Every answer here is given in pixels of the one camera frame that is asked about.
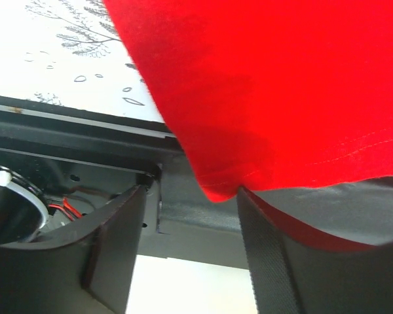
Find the floral table mat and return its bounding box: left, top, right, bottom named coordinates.
left=0, top=1, right=162, bottom=122

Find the red t shirt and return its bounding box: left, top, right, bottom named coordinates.
left=102, top=0, right=393, bottom=253

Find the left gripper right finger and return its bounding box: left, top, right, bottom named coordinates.
left=236, top=188, right=393, bottom=313

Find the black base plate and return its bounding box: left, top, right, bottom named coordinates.
left=0, top=93, right=393, bottom=272

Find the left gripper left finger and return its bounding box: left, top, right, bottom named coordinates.
left=0, top=186, right=146, bottom=313

